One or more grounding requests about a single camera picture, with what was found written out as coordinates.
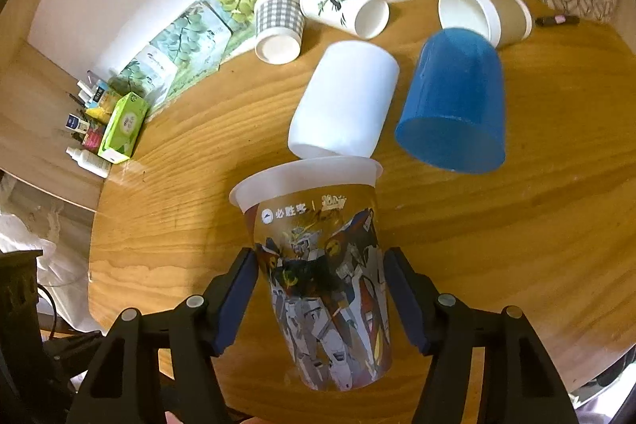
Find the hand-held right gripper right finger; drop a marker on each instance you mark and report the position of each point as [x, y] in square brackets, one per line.
[405, 300]

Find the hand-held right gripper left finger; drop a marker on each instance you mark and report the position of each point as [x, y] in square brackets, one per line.
[233, 305]

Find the robot-print plastic cup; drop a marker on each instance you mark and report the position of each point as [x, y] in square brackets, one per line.
[318, 275]

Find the blue plastic cup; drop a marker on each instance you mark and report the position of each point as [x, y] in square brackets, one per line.
[454, 98]

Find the white plastic cup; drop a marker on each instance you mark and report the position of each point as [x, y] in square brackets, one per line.
[343, 101]

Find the grey checked paper cup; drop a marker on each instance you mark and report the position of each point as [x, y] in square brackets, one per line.
[277, 24]

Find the brown sleeve paper cup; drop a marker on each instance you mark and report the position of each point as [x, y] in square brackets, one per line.
[489, 14]

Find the panda print paper cup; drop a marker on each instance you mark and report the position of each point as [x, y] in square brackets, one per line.
[343, 6]

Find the white dropper bottle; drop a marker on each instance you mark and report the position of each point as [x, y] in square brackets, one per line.
[89, 159]

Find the white plastic bag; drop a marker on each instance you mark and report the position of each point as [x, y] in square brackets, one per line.
[35, 245]

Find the green tissue box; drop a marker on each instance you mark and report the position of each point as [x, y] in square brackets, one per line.
[124, 126]

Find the group of small bottles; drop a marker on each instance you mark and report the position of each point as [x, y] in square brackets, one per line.
[89, 106]

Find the green grape placemats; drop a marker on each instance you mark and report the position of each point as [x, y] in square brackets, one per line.
[258, 2]

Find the black marker pen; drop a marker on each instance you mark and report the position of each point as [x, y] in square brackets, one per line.
[556, 20]

